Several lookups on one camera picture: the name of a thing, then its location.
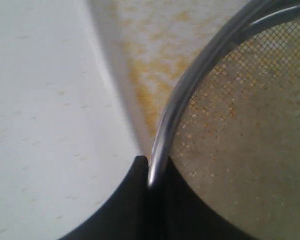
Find yellow millet grains on tray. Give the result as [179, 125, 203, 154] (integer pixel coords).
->
[118, 0, 206, 137]

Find yellow white grain mix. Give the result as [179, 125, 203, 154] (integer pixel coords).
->
[189, 87, 300, 240]

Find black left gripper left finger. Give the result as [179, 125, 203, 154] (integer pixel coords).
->
[62, 156, 149, 240]

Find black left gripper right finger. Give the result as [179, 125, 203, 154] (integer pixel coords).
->
[148, 160, 250, 240]

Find white square plastic tray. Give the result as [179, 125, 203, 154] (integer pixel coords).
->
[86, 0, 247, 156]

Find round stainless steel sieve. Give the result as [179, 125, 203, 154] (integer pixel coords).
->
[148, 0, 300, 240]

